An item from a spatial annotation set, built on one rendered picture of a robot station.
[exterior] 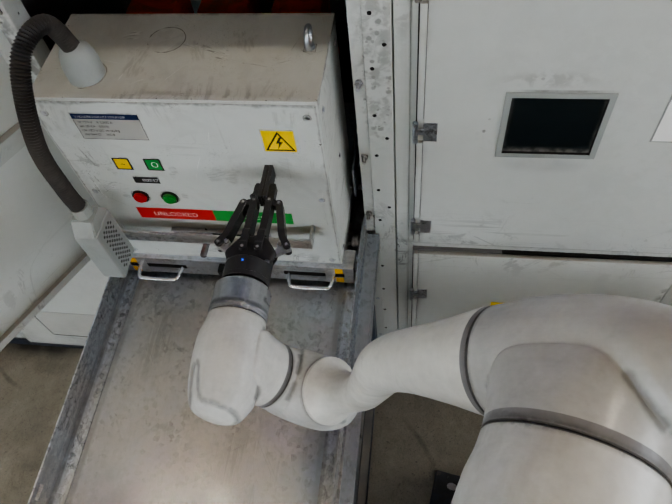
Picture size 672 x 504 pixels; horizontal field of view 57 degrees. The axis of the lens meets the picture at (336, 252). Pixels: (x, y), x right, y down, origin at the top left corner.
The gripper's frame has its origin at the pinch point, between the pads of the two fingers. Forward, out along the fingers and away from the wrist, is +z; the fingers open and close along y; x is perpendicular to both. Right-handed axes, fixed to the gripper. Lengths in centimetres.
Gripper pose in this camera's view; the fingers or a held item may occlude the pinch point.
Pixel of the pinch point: (266, 185)
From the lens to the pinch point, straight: 109.2
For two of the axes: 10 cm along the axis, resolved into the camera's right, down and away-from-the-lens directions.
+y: 9.9, 0.5, -1.4
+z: 1.1, -8.4, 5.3
